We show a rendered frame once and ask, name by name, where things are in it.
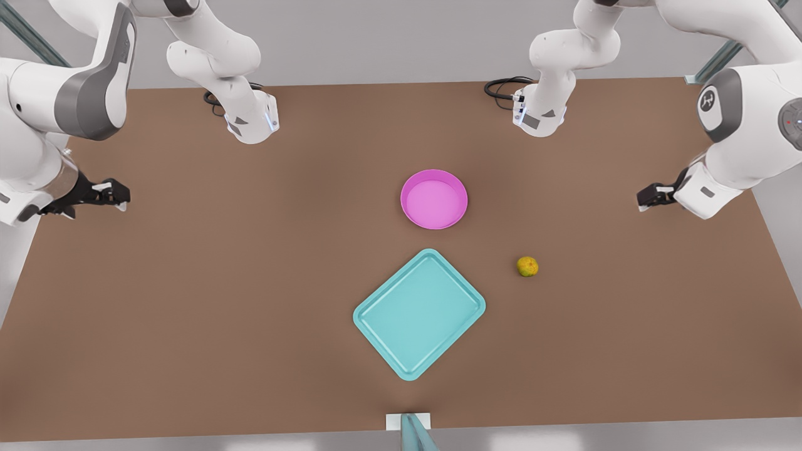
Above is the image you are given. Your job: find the pink round plate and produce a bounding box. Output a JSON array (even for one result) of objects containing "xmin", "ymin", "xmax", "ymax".
[{"xmin": 400, "ymin": 169, "xmax": 469, "ymax": 231}]

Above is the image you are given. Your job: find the teal rectangular tray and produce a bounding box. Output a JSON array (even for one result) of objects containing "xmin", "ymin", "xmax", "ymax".
[{"xmin": 353, "ymin": 248, "xmax": 487, "ymax": 381}]

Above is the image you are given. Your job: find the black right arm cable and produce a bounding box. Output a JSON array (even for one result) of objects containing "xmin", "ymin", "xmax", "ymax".
[{"xmin": 203, "ymin": 82, "xmax": 265, "ymax": 118}]

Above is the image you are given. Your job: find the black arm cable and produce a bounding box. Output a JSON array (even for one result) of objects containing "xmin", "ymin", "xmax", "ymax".
[
  {"xmin": 203, "ymin": 82, "xmax": 265, "ymax": 118},
  {"xmin": 484, "ymin": 76, "xmax": 535, "ymax": 111}
]

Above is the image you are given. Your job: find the silver frame post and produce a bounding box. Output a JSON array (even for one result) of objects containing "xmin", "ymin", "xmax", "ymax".
[
  {"xmin": 0, "ymin": 5, "xmax": 71, "ymax": 68},
  {"xmin": 386, "ymin": 412, "xmax": 440, "ymax": 451},
  {"xmin": 684, "ymin": 0, "xmax": 790, "ymax": 85}
]

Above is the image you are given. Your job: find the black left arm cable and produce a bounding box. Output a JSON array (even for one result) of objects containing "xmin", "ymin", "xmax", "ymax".
[{"xmin": 484, "ymin": 76, "xmax": 535, "ymax": 111}]

